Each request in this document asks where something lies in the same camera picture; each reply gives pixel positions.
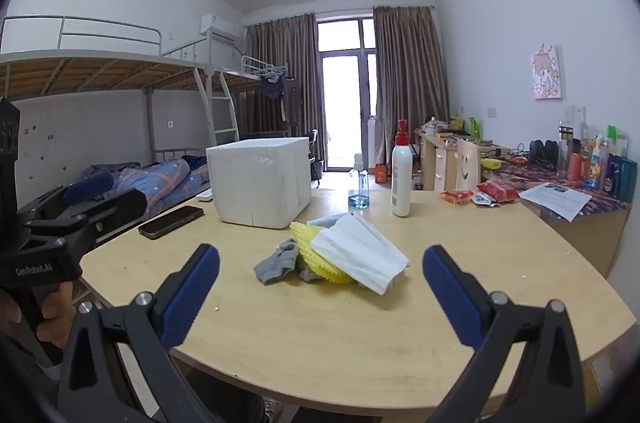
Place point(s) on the metal bunk bed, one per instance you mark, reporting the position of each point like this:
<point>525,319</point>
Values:
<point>100,68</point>
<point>250,75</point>

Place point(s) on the group of toiletry bottles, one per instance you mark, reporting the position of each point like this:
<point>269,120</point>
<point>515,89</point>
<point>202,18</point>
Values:
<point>620,178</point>

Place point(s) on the cartoon wall poster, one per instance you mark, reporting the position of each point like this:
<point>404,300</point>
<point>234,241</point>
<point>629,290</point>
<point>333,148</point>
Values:
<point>545,73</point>

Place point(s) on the person's left hand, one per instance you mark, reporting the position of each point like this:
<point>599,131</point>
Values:
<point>57,315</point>

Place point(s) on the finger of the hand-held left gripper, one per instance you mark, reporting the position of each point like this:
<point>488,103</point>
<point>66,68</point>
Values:
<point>120,205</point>
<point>87,190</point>

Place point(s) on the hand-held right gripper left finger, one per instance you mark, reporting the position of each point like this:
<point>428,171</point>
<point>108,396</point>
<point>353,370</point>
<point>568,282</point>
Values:
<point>192,298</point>

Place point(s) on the wooden desk with drawers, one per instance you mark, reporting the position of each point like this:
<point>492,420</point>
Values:
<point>440,163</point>

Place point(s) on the yellow foam roll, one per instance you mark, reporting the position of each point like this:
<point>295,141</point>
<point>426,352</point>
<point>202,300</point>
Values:
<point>491,163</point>

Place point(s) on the glass balcony door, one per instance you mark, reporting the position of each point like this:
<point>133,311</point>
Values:
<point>345,103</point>

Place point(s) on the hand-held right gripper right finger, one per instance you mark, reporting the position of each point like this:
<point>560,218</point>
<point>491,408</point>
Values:
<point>450,298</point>

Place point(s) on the clear blue spray bottle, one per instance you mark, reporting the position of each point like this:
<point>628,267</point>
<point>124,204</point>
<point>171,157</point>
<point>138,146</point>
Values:
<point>359,198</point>

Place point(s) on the blue face mask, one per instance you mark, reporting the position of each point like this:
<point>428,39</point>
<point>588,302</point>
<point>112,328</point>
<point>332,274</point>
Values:
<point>360,253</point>

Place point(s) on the cardboard with smiley face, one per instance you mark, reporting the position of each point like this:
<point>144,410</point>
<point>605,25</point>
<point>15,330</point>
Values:
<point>467,168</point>

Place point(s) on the red snack packet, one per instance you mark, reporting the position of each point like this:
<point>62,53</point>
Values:
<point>497,190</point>
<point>455,196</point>

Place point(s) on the black smartphone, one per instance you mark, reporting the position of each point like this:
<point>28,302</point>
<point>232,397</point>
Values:
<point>170,223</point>

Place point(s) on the white double wall socket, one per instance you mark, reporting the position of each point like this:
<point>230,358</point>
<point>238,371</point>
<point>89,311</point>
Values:
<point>575,113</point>

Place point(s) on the gray sock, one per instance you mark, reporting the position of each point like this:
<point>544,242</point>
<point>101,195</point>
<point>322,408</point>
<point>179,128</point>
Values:
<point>272,265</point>

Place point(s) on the white foam box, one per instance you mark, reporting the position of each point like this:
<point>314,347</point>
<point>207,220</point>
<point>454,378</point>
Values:
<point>255,183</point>

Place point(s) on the brown curtain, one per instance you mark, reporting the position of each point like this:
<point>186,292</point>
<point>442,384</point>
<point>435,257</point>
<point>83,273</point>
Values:
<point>280,78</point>
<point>410,78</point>

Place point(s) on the black headphones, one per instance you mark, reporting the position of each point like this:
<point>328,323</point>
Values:
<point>537,150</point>

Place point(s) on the blue plaid quilt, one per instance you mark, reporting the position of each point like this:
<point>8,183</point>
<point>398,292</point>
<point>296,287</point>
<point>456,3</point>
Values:
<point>155,183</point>

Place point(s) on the black bucket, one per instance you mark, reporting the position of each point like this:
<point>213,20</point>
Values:
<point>316,170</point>

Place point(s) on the yellow foam net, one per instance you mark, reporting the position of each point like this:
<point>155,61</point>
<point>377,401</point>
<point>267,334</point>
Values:
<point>325,272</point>

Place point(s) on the hanging dark clothes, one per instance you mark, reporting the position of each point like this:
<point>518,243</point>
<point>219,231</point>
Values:
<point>272,90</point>

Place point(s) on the white lotion pump bottle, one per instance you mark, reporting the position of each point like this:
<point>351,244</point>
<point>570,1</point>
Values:
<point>400,183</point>

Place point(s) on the desk with patterned cloth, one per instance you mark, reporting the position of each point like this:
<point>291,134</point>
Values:
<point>585,233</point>

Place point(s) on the orange bag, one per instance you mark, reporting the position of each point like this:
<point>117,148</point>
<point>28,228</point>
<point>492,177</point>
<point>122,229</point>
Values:
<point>381,174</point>

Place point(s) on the green packet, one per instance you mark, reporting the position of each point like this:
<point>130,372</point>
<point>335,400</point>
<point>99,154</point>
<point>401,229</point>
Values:
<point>475,128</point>

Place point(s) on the white air conditioner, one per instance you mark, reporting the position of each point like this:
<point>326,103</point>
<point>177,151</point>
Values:
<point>217,25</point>

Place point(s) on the white snack packet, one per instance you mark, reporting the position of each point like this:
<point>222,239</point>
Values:
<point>485,199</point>

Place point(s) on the printed paper sheet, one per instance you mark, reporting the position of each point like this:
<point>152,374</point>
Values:
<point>555,200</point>

